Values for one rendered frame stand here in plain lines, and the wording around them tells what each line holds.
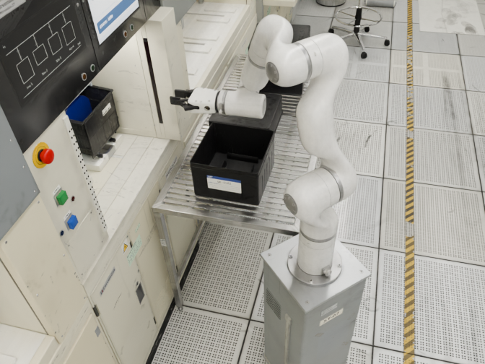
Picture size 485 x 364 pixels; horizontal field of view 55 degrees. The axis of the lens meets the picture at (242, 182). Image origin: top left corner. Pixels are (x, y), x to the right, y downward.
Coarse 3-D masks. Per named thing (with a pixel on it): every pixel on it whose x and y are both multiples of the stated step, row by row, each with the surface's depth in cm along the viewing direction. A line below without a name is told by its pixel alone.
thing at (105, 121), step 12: (96, 96) 187; (108, 96) 182; (96, 108) 175; (108, 108) 184; (72, 120) 170; (84, 120) 170; (96, 120) 177; (108, 120) 186; (84, 132) 173; (96, 132) 179; (108, 132) 188; (84, 144) 177; (96, 144) 181
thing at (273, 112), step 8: (272, 96) 224; (280, 96) 223; (272, 104) 219; (280, 104) 222; (216, 112) 216; (272, 112) 214; (280, 112) 225; (216, 120) 211; (224, 120) 211; (232, 120) 210; (240, 120) 210; (248, 120) 210; (256, 120) 210; (264, 120) 210; (272, 120) 210; (264, 128) 205; (272, 128) 212
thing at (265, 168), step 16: (224, 128) 198; (240, 128) 195; (256, 128) 193; (208, 144) 197; (224, 144) 204; (240, 144) 202; (256, 144) 199; (272, 144) 191; (192, 160) 181; (208, 160) 200; (224, 160) 200; (240, 160) 204; (256, 160) 201; (272, 160) 197; (192, 176) 184; (208, 176) 181; (224, 176) 178; (240, 176) 176; (256, 176) 174; (208, 192) 187; (224, 192) 184; (240, 192) 182; (256, 192) 179
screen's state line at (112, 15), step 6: (126, 0) 147; (132, 0) 151; (120, 6) 144; (126, 6) 148; (114, 12) 141; (120, 12) 145; (102, 18) 136; (108, 18) 139; (114, 18) 142; (102, 24) 136; (108, 24) 139; (102, 30) 137
